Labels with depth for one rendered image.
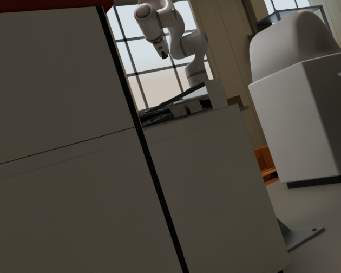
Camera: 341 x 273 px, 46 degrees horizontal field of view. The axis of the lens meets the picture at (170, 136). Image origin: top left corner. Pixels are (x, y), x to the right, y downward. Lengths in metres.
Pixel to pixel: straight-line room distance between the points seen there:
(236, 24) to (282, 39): 2.54
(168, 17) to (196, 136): 0.48
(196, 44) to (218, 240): 1.15
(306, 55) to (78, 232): 2.98
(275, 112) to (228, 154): 2.20
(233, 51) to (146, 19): 4.50
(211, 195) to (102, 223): 0.59
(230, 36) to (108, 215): 5.15
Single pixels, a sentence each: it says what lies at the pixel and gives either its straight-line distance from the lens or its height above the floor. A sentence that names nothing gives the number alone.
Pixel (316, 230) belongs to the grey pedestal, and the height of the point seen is 0.01.
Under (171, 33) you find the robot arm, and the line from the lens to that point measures 2.26.
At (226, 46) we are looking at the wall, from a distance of 6.02.
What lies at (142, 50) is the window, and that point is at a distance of 5.17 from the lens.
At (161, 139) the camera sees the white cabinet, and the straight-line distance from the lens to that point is 1.54.
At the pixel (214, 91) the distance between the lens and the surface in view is 1.84.
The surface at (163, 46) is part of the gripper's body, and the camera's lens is 1.76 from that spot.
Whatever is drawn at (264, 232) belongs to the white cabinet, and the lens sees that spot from 1.81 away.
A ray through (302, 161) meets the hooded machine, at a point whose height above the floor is 0.24.
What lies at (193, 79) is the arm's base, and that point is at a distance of 2.32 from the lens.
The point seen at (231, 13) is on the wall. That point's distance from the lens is 6.35.
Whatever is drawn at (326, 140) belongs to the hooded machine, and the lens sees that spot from 3.63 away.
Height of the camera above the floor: 0.72
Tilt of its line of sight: 2 degrees up
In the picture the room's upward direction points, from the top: 18 degrees counter-clockwise
